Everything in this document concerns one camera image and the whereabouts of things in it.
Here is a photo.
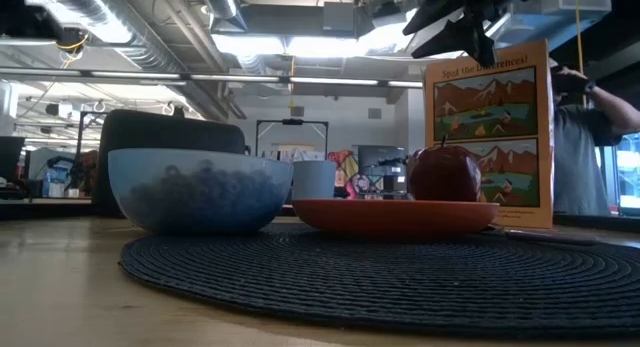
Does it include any orange cereal box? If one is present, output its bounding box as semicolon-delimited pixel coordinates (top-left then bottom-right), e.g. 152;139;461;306
424;39;555;231

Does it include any red apple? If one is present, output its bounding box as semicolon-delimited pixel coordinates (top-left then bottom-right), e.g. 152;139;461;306
405;134;484;203

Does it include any light blue cup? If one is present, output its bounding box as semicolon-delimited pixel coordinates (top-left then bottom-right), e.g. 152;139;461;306
292;160;337;201

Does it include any grey ceiling unit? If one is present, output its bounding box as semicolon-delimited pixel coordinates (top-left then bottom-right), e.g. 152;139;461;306
322;1;376;38

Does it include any person's hand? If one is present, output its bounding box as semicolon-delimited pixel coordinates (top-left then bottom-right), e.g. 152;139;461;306
551;65;596;96

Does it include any dark equipment box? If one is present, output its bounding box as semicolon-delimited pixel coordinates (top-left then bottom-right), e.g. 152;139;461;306
355;144;409;193

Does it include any colourful patterned object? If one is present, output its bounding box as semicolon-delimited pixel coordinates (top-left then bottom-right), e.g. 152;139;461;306
327;149;374;199

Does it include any person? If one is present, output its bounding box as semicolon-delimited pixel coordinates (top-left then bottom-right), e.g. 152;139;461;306
549;64;640;218

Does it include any orange plate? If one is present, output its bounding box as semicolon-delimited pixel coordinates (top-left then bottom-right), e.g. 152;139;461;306
291;198;501;237

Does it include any ceiling light strip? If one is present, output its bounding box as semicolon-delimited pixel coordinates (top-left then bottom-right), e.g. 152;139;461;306
0;69;426;89

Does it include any dark round woven placemat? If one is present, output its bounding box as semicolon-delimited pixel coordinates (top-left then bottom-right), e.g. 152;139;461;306
118;221;640;338

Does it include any blue translucent bowl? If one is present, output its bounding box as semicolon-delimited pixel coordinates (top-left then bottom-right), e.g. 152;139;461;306
107;147;295;234

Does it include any black toaster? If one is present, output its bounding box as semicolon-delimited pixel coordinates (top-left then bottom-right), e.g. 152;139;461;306
92;109;249;218

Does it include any black monitor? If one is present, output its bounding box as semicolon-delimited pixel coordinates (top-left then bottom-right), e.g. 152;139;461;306
0;135;26;184

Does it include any yellow hanging cord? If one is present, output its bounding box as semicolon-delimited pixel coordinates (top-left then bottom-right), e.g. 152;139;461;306
573;0;585;108

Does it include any black frame stand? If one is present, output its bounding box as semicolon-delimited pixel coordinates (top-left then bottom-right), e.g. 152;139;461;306
254;118;330;161

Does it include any silver ventilation duct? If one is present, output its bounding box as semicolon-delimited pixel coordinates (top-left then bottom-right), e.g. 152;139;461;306
19;0;236;121

